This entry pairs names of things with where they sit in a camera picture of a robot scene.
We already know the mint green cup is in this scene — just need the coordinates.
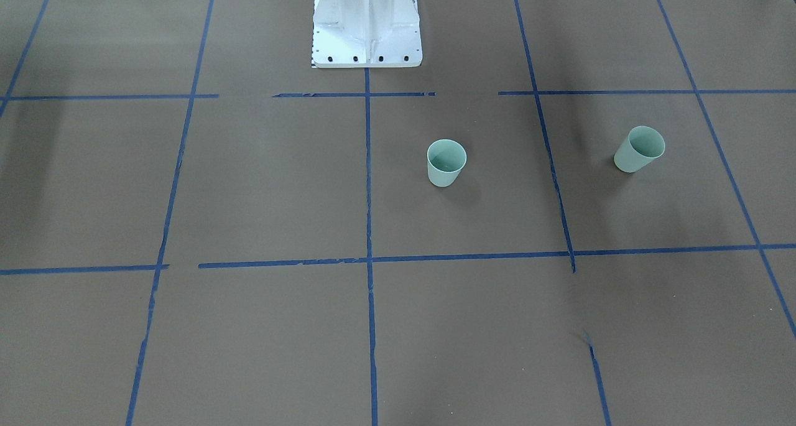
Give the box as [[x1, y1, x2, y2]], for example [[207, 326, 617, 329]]
[[426, 139, 467, 188], [613, 126, 666, 174]]

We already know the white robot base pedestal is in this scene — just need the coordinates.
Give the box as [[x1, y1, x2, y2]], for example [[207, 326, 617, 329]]
[[311, 0, 423, 68]]

